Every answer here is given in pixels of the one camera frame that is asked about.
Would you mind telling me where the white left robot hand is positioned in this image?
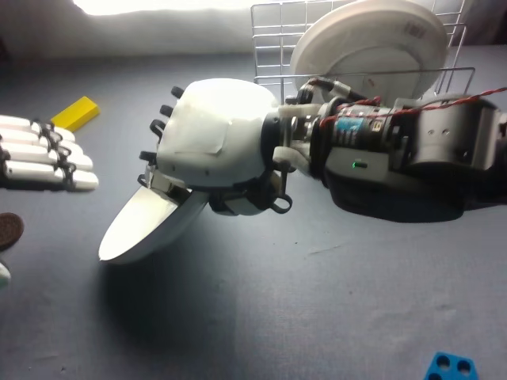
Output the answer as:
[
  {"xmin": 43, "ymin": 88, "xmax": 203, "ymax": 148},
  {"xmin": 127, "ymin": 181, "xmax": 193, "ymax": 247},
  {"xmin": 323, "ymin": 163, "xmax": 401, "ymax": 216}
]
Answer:
[{"xmin": 0, "ymin": 114, "xmax": 100, "ymax": 292}]

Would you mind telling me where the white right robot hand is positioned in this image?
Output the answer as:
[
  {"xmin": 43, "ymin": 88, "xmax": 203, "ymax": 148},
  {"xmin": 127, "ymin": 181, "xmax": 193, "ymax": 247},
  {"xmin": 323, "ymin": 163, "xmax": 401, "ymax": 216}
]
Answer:
[{"xmin": 136, "ymin": 78, "xmax": 293, "ymax": 217}]

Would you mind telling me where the white ceramic plate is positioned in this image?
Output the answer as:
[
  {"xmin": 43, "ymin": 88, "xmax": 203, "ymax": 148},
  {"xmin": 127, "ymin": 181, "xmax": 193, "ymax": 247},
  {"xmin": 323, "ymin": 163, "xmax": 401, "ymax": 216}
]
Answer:
[
  {"xmin": 288, "ymin": 0, "xmax": 448, "ymax": 102},
  {"xmin": 97, "ymin": 184, "xmax": 208, "ymax": 265}
]

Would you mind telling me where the yellow rectangular block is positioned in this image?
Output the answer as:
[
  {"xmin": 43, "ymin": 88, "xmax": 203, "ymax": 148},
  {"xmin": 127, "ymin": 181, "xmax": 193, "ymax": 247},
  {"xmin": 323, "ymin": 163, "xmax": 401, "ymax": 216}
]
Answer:
[{"xmin": 50, "ymin": 96, "xmax": 101, "ymax": 131}]

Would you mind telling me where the brown round cookie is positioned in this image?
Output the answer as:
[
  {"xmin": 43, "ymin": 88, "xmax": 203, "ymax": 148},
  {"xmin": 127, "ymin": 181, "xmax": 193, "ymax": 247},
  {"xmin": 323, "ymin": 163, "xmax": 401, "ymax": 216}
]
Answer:
[{"xmin": 0, "ymin": 212, "xmax": 25, "ymax": 251}]

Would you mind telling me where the blue pentagon block with holes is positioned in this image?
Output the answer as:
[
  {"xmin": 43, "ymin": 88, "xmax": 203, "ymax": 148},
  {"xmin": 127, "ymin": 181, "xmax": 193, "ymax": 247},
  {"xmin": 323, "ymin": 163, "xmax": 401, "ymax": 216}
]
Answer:
[{"xmin": 423, "ymin": 351, "xmax": 482, "ymax": 380}]

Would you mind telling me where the wire dish rack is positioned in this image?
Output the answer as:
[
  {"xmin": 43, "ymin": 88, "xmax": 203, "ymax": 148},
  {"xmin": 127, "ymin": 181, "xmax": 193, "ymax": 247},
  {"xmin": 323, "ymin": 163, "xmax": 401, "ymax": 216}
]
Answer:
[{"xmin": 250, "ymin": 0, "xmax": 476, "ymax": 100}]

